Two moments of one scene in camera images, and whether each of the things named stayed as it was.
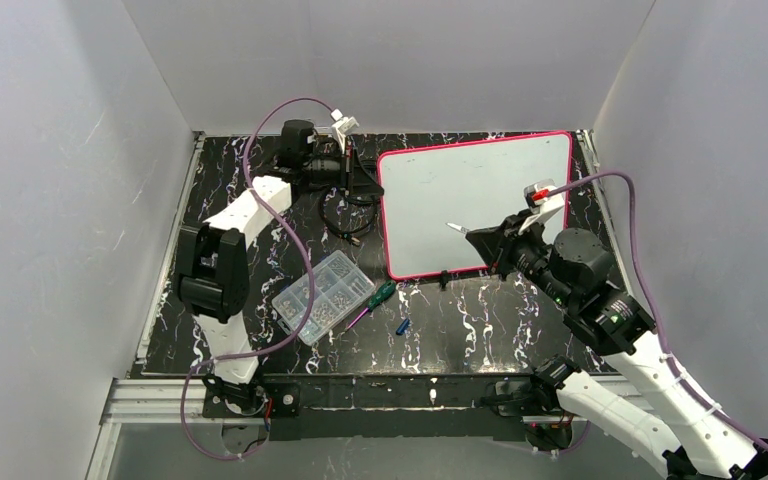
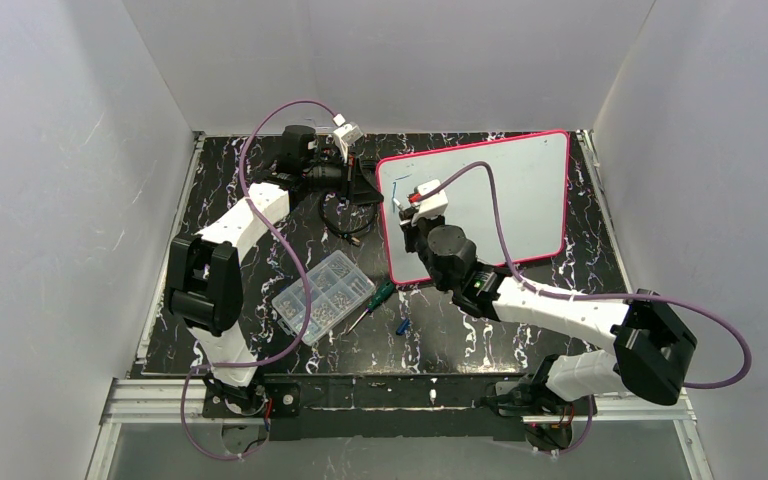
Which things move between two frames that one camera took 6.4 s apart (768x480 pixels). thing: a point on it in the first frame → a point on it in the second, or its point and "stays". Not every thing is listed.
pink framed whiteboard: [434, 195] stays
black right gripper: [505, 246] → [408, 217]
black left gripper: [350, 175] stays
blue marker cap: [402, 328] stays
